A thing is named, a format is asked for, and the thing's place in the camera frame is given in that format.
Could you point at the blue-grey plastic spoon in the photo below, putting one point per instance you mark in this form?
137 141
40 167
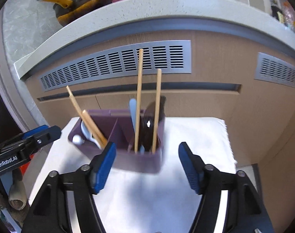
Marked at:
133 111

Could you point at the short grey vent grille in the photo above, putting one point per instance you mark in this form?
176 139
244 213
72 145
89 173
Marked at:
276 70

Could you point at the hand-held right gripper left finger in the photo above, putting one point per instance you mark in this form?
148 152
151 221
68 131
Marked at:
102 170

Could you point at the person's left hand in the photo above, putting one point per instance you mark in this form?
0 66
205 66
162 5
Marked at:
16 194

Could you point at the small white spoon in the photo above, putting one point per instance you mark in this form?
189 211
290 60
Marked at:
77 139

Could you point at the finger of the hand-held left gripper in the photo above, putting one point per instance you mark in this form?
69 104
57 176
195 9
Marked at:
44 134

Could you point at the long grey vent grille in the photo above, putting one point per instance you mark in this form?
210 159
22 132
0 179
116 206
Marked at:
89 70

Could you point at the red plastic object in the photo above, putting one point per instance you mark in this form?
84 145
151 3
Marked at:
25 168

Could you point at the white fringed cloth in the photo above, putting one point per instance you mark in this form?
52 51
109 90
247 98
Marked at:
181 131

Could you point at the maroon plastic utensil holder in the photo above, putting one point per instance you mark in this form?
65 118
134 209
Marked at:
137 162

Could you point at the white ceramic spoon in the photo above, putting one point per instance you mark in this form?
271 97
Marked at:
85 129

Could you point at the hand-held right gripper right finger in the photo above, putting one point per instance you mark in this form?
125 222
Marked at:
190 170

